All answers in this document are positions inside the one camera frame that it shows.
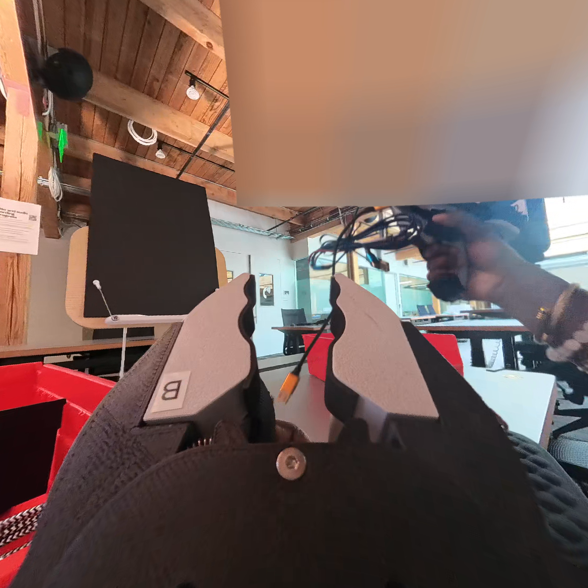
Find black cable bundle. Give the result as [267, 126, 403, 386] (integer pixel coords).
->
[308, 206, 437, 273]

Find person's right forearm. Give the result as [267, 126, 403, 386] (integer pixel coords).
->
[533, 275, 588, 374]

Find long wooden desk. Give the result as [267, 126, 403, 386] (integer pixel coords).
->
[271, 319, 531, 369]

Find white table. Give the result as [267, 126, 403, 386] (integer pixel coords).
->
[463, 367, 557, 448]

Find black box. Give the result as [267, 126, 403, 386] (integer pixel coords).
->
[0, 399, 68, 516]

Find wooden book stand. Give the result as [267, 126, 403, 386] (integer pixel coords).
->
[66, 225, 229, 382]

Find gold bracelet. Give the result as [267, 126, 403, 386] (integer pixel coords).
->
[533, 284, 580, 346]

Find pink paper note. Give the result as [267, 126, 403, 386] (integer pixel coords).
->
[6, 79, 31, 116]

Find white paper notice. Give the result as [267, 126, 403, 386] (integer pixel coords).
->
[0, 198, 42, 256]

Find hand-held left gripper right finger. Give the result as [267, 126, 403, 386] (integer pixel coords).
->
[324, 274, 440, 448]

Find black board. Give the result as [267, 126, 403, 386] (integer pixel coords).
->
[84, 153, 220, 319]

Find black mesh office chair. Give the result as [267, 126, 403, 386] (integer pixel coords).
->
[503, 431, 588, 588]

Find black ceiling light track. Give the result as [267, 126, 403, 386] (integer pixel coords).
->
[158, 70, 230, 181]

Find black and white braided cable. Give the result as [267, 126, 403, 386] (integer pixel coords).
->
[0, 502, 47, 562]

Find black cable with orange plug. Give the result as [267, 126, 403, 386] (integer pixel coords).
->
[276, 207, 361, 405]

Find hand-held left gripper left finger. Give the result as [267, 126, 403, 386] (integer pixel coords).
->
[143, 274, 261, 439]

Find person's right hand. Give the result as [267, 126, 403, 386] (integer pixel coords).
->
[425, 220, 548, 323]

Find black round pole lamp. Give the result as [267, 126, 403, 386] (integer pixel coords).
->
[42, 48, 94, 102]

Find red plastic bin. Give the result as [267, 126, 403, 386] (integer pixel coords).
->
[302, 333, 465, 383]
[0, 362, 116, 588]

